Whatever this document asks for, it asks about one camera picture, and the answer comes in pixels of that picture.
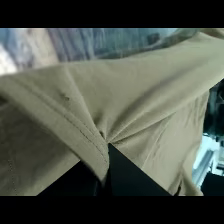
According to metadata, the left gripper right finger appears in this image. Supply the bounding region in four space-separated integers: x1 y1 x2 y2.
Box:
105 142 172 197

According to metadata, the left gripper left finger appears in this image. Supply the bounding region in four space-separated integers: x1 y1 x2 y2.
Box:
37 159 103 197

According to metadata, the brown T-shirt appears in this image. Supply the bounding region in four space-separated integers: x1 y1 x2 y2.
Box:
0 28 224 197

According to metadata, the silver frame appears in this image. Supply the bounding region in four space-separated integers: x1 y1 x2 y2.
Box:
192 132 224 188

